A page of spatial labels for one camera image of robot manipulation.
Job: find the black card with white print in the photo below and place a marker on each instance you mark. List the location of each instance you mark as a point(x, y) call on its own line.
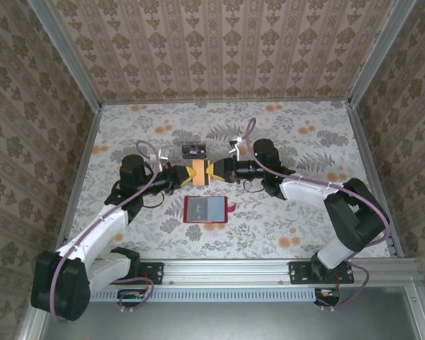
point(195, 151)

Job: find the gold credit card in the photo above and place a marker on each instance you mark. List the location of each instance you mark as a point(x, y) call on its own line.
point(200, 173)

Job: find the aluminium side rail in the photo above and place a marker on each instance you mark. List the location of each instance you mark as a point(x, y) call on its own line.
point(369, 159)
point(79, 177)

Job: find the floral table covering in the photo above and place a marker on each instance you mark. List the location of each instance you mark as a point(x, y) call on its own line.
point(269, 241)

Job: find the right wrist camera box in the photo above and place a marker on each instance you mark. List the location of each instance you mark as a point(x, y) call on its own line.
point(237, 152)

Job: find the grey metal panel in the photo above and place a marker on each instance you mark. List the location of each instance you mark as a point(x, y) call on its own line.
point(216, 322)

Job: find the long aluminium mounting rail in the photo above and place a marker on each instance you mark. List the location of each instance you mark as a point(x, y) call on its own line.
point(226, 272)

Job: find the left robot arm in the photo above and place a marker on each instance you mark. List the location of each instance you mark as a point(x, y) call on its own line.
point(102, 230)

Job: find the aluminium frame post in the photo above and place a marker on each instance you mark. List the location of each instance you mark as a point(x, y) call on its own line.
point(69, 56)
point(379, 53)

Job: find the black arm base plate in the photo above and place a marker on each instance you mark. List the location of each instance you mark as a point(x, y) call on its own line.
point(156, 272)
point(297, 272)

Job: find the small black controller board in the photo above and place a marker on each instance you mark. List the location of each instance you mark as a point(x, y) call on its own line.
point(326, 295)
point(131, 297)

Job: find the red card holder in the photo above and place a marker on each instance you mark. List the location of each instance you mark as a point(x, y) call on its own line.
point(187, 212)

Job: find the thin aluminium wall rail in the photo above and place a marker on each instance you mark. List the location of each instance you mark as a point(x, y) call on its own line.
point(226, 102)

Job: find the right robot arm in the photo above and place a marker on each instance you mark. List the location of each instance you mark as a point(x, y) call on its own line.
point(304, 191)

